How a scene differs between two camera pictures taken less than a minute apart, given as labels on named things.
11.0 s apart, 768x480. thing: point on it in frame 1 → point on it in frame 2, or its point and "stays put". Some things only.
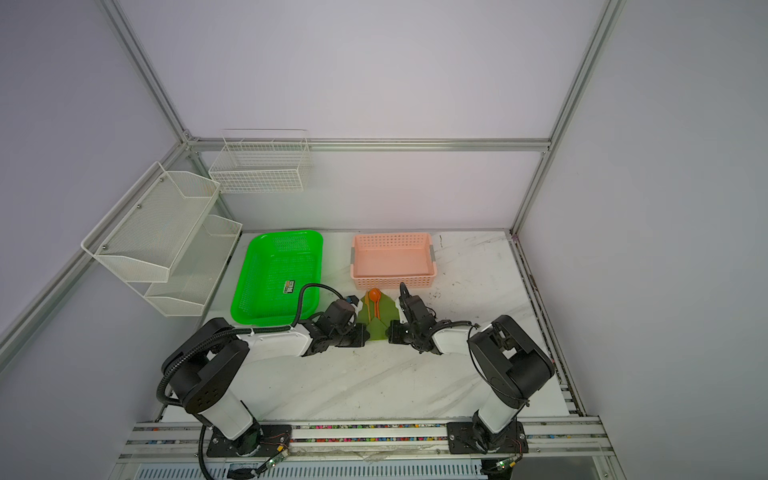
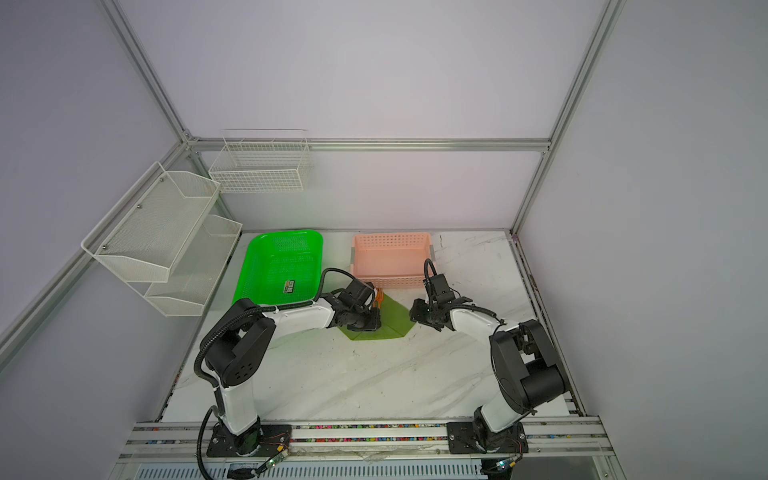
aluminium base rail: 171,442 stays put
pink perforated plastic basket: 385,260 stays put
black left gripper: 362,335 → 374,324
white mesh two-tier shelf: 163,228 stays put
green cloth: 389,314 stays put
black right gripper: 393,333 → 416,312
